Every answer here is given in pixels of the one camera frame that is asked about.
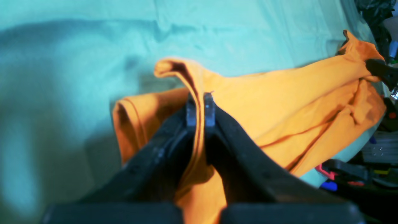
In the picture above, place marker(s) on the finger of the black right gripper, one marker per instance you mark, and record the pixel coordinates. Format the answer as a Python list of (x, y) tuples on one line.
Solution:
[(387, 74)]

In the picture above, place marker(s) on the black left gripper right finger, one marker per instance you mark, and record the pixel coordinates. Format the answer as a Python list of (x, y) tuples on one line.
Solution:
[(258, 190)]

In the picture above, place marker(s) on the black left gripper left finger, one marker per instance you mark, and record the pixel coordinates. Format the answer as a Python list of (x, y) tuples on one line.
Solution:
[(143, 191)]

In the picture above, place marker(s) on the orange T-shirt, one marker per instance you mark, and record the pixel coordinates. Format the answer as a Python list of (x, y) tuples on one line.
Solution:
[(299, 117)]

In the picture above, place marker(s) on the black plastic bag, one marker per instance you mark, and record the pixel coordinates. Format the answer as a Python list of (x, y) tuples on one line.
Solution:
[(374, 12)]

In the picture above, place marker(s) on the red black clamp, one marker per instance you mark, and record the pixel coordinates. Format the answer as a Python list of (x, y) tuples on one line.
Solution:
[(339, 171)]

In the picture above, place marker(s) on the green table cloth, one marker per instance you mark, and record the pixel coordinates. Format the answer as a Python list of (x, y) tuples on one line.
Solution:
[(64, 64)]

